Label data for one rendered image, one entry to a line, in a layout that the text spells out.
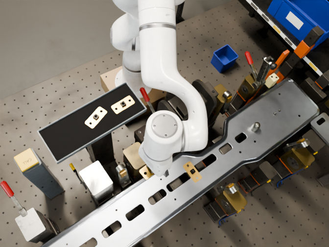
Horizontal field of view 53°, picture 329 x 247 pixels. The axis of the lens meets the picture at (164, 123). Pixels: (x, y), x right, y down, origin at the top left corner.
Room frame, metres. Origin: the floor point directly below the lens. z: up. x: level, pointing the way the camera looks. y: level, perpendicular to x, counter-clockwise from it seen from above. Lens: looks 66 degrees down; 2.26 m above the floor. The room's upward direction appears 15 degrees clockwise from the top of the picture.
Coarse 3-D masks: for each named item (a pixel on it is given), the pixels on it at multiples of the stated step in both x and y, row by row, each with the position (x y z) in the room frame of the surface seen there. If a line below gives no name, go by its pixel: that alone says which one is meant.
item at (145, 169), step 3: (144, 168) 0.29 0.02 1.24; (147, 168) 0.29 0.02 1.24; (141, 171) 0.28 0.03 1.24; (144, 171) 0.28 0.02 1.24; (147, 171) 0.28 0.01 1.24; (150, 171) 0.28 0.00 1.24; (141, 174) 0.26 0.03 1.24; (144, 174) 0.27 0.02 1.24; (147, 174) 0.27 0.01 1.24; (150, 174) 0.27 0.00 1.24; (144, 177) 0.26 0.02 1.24; (147, 177) 0.26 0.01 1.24
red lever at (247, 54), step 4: (248, 52) 0.91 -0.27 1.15; (248, 56) 0.90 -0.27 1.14; (248, 60) 0.89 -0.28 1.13; (252, 60) 0.89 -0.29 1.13; (252, 64) 0.88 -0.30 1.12; (252, 68) 0.87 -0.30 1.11; (252, 72) 0.86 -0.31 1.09; (256, 72) 0.86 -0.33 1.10; (256, 76) 0.85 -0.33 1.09; (260, 84) 0.83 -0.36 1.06
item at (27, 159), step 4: (28, 148) 0.27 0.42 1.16; (24, 152) 0.26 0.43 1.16; (28, 152) 0.26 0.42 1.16; (32, 152) 0.26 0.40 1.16; (16, 156) 0.24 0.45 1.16; (20, 156) 0.24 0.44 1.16; (24, 156) 0.24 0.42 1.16; (28, 156) 0.25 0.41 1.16; (32, 156) 0.25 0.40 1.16; (16, 160) 0.22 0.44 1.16; (20, 160) 0.23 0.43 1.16; (24, 160) 0.23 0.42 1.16; (28, 160) 0.23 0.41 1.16; (32, 160) 0.24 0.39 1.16; (36, 160) 0.24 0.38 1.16; (20, 164) 0.21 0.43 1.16; (24, 164) 0.22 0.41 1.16; (28, 164) 0.22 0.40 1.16; (32, 164) 0.22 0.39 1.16; (20, 168) 0.20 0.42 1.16; (24, 168) 0.21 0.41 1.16; (28, 168) 0.21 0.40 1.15
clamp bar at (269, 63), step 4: (264, 60) 0.84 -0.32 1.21; (268, 60) 0.85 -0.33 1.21; (272, 60) 0.85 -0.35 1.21; (264, 64) 0.84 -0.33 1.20; (268, 64) 0.84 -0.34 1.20; (272, 64) 0.84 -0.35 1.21; (276, 64) 0.83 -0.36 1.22; (260, 68) 0.84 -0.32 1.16; (264, 68) 0.83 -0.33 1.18; (268, 68) 0.85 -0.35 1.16; (272, 68) 0.82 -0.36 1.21; (260, 72) 0.83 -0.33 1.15; (264, 72) 0.83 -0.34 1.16; (260, 76) 0.82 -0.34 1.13; (264, 76) 0.84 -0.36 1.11; (256, 80) 0.83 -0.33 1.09; (260, 80) 0.82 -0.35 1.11
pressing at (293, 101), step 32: (288, 96) 0.85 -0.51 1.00; (224, 128) 0.61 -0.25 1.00; (288, 128) 0.69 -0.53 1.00; (192, 160) 0.44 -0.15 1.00; (224, 160) 0.47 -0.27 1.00; (256, 160) 0.51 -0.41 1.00; (128, 192) 0.25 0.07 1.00; (192, 192) 0.31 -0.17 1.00; (96, 224) 0.11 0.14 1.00; (128, 224) 0.14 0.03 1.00; (160, 224) 0.16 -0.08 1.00
